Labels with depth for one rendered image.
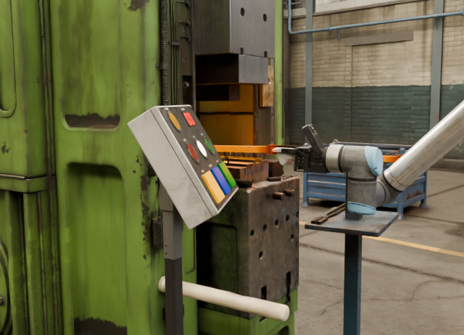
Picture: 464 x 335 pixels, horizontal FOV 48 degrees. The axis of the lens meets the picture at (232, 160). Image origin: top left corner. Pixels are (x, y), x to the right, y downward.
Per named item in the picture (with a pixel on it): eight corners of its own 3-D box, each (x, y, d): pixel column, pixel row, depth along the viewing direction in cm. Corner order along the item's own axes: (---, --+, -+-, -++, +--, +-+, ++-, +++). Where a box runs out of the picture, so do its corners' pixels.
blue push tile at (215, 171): (231, 189, 137) (217, 165, 136) (227, 194, 129) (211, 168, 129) (225, 193, 137) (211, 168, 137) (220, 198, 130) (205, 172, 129)
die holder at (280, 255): (299, 286, 209) (300, 175, 204) (250, 319, 177) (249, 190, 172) (189, 263, 240) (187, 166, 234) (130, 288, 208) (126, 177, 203)
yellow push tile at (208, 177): (225, 196, 127) (210, 169, 126) (220, 202, 119) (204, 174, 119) (219, 200, 127) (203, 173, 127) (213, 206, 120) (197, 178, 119)
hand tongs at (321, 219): (354, 199, 265) (354, 197, 265) (362, 199, 263) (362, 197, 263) (311, 223, 213) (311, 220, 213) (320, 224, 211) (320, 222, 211)
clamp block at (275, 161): (283, 175, 205) (283, 159, 204) (273, 178, 198) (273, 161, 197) (257, 173, 212) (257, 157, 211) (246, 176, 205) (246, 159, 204)
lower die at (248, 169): (268, 179, 195) (268, 157, 194) (239, 187, 179) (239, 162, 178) (181, 172, 218) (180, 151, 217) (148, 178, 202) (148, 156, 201)
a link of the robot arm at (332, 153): (337, 146, 166) (349, 144, 174) (323, 145, 168) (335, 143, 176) (337, 173, 167) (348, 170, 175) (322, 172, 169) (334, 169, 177)
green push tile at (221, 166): (236, 183, 146) (223, 160, 146) (233, 188, 139) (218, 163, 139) (231, 186, 147) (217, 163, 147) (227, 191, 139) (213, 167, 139)
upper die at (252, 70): (268, 83, 191) (268, 57, 190) (239, 82, 174) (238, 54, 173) (179, 86, 214) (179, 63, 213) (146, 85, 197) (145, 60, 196)
